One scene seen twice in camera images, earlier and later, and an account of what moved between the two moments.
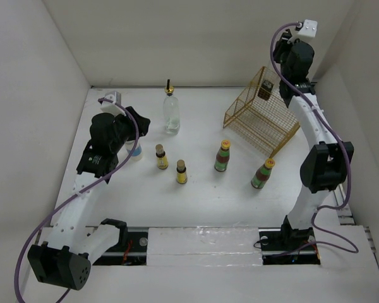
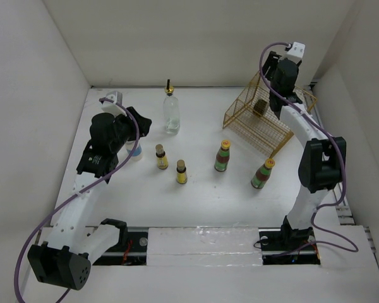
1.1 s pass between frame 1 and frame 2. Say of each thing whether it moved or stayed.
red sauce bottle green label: stayed
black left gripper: stayed
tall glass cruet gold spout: stayed
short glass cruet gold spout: moved
